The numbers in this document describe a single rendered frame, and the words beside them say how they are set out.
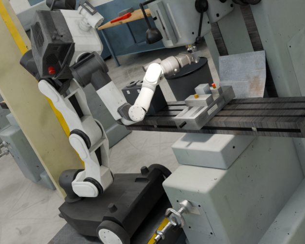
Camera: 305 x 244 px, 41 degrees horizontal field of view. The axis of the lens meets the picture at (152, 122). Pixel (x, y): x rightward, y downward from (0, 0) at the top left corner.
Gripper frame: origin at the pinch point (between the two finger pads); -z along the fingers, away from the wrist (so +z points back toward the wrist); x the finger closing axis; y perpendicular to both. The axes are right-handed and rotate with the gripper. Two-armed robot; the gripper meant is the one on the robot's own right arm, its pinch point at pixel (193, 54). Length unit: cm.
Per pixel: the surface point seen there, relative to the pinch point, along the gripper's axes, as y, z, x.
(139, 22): 62, -165, 638
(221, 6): -16.5, -21.0, -3.4
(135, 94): 19, 27, 46
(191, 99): 21.9, 9.0, 2.4
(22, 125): 27, 102, 142
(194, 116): 25.9, 15.2, -10.7
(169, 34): -15.9, 10.7, -7.0
